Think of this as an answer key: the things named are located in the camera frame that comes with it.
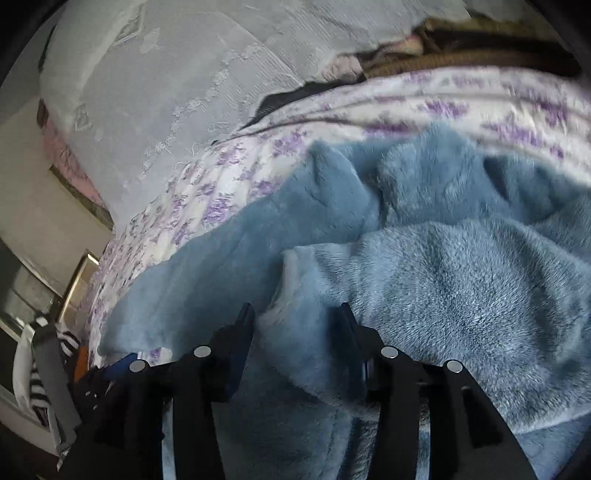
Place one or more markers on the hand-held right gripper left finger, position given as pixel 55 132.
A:
pixel 240 360

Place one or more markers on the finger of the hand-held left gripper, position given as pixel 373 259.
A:
pixel 121 365

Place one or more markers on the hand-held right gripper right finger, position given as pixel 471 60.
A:
pixel 364 355

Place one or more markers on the blue fluffy garment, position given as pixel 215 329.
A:
pixel 438 277

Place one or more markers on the orange cloth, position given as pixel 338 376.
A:
pixel 82 364

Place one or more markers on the black white striped shirt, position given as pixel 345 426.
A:
pixel 69 341

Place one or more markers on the purple floral bedsheet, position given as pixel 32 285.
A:
pixel 240 166

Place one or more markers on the pink printed fabric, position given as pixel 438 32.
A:
pixel 69 161

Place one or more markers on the white lace cover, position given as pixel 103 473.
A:
pixel 161 92

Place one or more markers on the small pink folded cloth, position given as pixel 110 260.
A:
pixel 401 46

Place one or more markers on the gold picture frame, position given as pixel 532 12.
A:
pixel 76 286

